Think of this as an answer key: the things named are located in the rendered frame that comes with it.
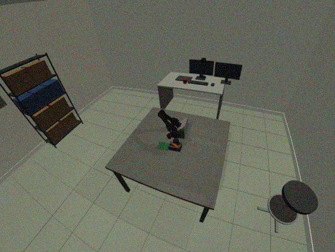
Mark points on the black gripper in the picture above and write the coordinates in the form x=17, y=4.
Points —
x=175, y=139

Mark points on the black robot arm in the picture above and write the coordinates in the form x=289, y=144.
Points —
x=171, y=127

